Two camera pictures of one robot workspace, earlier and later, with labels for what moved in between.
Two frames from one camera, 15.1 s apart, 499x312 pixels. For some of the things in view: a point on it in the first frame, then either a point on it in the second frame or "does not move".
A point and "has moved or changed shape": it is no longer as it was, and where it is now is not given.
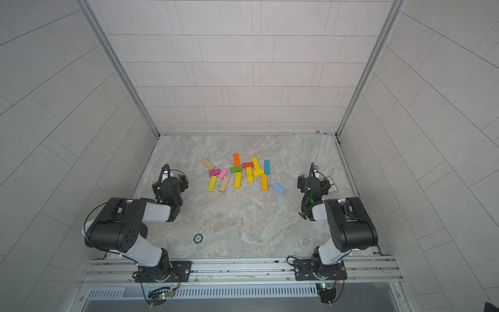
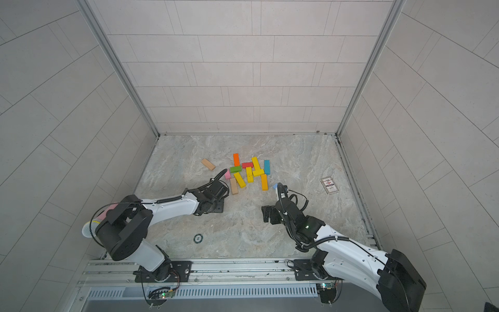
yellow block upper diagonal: x=256 y=163 does not move
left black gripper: x=182 y=184 to x=221 y=206
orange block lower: x=264 y=182 does not move
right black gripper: x=305 y=182 to x=274 y=210
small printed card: x=332 y=188 does not move
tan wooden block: x=224 y=184 has moved or changed shape
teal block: x=267 y=167 does not move
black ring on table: x=198 y=238 does not move
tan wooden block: x=208 y=164 does not move
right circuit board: x=328 y=292 does not move
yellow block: x=237 y=182 has moved or changed shape
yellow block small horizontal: x=258 y=172 does not move
